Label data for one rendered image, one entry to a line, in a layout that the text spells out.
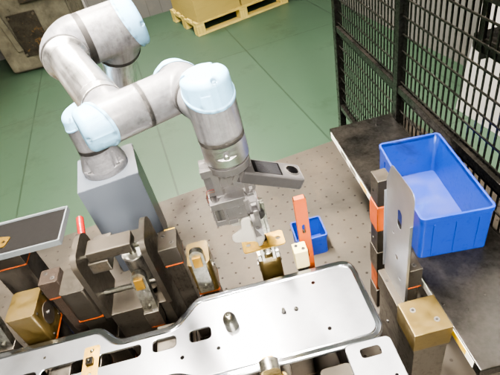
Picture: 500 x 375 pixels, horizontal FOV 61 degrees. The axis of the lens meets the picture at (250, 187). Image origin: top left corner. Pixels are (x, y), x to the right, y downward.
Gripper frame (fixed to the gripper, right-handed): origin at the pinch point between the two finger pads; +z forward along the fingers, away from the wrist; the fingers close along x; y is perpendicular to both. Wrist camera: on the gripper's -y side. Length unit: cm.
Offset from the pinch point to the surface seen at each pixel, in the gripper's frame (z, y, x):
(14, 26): 67, 225, -514
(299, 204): 8.8, -10.5, -15.0
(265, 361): 14.9, 5.5, 17.0
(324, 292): 27.1, -10.9, -2.5
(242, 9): 117, -54, -513
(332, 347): 27.3, -8.4, 11.3
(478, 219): 14.8, -47.1, -1.8
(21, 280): 23, 69, -30
